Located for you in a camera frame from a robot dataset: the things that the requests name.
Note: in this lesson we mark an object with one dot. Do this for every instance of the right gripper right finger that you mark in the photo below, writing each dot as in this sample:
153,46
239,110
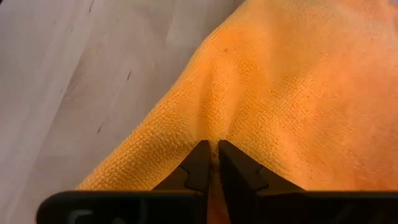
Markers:
242,177

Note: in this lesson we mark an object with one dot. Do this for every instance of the orange microfiber towel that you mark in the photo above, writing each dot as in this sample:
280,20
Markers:
280,93

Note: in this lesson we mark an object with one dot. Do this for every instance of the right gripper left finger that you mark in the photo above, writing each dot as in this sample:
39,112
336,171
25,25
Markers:
196,174

